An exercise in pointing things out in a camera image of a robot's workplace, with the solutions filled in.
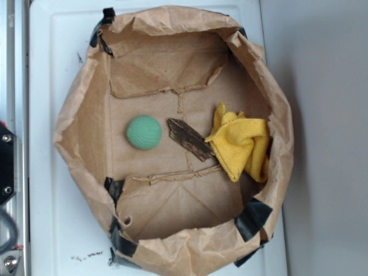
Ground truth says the green ball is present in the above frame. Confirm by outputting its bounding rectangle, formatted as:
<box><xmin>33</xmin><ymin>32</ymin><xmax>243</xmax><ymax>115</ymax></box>
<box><xmin>126</xmin><ymin>115</ymin><xmax>162</xmax><ymax>150</ymax></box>

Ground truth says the dark wood piece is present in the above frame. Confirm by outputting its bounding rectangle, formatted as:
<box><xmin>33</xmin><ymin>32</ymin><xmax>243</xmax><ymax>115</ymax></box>
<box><xmin>167</xmin><ymin>118</ymin><xmax>215</xmax><ymax>162</ymax></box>

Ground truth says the yellow microfibre cloth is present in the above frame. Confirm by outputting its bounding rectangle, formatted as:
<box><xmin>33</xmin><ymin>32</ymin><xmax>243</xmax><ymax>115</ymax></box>
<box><xmin>205</xmin><ymin>103</ymin><xmax>270</xmax><ymax>183</ymax></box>

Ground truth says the brown paper bag bin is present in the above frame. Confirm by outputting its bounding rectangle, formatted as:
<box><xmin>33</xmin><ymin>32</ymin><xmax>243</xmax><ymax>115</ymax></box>
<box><xmin>53</xmin><ymin>6</ymin><xmax>294</xmax><ymax>275</ymax></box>

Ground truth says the white tray table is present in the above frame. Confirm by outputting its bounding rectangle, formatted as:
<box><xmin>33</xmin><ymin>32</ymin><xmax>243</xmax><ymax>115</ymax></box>
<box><xmin>28</xmin><ymin>0</ymin><xmax>290</xmax><ymax>276</ymax></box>

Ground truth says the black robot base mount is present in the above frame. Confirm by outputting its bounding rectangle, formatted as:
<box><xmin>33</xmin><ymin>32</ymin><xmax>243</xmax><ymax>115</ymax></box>
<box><xmin>0</xmin><ymin>122</ymin><xmax>15</xmax><ymax>206</ymax></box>

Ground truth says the silver aluminium rail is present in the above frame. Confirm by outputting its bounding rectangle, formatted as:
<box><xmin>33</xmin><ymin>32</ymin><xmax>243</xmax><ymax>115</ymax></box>
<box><xmin>1</xmin><ymin>1</ymin><xmax>31</xmax><ymax>275</ymax></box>

